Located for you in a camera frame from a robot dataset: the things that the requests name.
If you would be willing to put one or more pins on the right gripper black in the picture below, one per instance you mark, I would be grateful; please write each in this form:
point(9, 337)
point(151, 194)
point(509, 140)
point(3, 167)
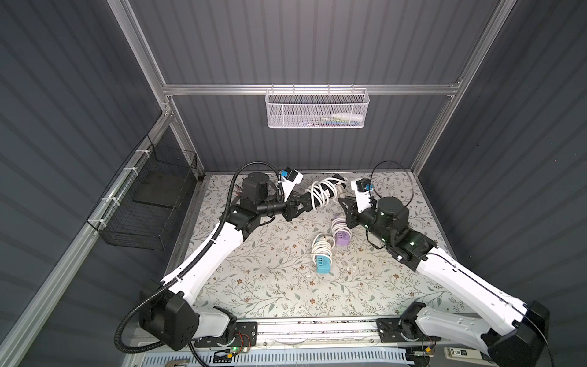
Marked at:
point(354, 213)

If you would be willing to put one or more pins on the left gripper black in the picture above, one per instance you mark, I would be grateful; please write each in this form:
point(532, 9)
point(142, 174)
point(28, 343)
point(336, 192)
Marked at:
point(288, 208)

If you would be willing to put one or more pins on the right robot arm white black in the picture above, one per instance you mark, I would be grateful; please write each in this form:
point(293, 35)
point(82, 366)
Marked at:
point(508, 330)

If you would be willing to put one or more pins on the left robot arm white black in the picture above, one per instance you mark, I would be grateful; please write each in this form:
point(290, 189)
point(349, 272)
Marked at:
point(172, 316)

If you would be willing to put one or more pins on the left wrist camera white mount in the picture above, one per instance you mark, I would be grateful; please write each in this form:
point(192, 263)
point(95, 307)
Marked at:
point(289, 178)

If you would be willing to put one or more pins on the white wire mesh basket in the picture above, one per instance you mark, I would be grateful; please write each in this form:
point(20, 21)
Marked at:
point(316, 108)

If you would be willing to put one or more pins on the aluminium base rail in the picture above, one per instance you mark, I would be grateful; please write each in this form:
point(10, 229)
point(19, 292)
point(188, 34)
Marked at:
point(316, 328)

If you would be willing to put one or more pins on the black wire basket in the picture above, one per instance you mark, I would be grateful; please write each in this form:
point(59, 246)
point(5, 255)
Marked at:
point(146, 210)

